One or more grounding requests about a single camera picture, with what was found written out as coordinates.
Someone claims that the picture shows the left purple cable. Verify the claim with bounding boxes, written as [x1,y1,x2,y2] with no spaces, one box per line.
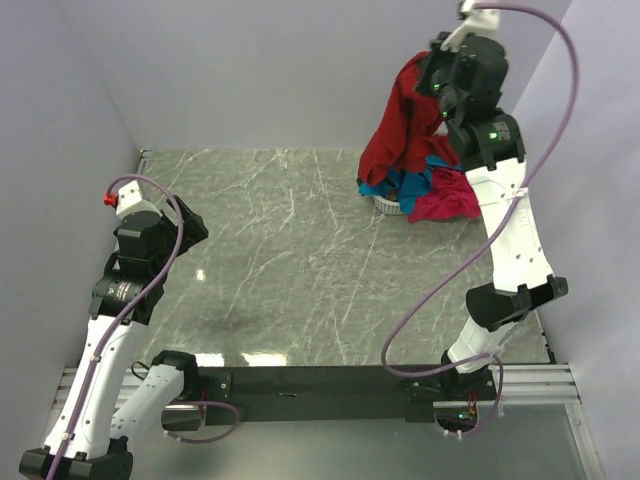
[47,173,241,480]

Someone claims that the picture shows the purple cable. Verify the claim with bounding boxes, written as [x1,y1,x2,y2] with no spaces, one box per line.
[380,1,583,439]
[47,173,241,480]

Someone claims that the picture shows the blue t-shirt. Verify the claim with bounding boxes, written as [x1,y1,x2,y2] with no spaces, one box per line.
[357,156,456,215]

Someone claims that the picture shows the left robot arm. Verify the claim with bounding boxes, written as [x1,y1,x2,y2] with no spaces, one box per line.
[19,188,208,479]

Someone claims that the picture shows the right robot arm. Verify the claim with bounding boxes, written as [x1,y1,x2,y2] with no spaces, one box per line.
[415,32,568,399]

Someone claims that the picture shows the white laundry basket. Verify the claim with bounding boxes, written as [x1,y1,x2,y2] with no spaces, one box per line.
[372,195,403,216]

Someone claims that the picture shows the pink t-shirt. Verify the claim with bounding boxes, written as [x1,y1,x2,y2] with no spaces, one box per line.
[408,167,481,223]

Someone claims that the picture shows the red t-shirt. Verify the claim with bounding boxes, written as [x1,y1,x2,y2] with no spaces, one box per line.
[358,51,459,186]

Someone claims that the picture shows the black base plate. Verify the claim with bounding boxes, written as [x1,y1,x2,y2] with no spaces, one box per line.
[139,364,499,429]

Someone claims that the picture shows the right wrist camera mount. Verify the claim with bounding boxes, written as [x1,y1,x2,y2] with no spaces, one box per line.
[440,0,500,52]

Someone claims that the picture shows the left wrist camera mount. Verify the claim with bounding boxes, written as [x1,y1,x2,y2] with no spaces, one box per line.
[103,180,160,220]

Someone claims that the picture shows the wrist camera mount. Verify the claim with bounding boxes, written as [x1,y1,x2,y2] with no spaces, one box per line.
[103,180,160,220]
[440,0,500,52]

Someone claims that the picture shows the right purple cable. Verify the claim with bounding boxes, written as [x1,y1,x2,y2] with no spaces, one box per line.
[380,1,583,439]

